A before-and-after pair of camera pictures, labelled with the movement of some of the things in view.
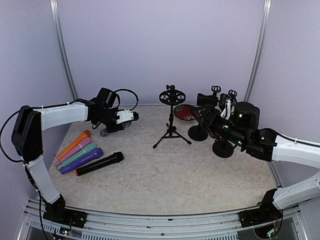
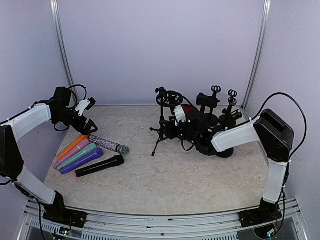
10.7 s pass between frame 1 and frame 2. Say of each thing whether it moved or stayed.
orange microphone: stayed
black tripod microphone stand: moved
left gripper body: moved
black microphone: stayed
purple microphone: stayed
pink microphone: stayed
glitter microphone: moved
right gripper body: moved
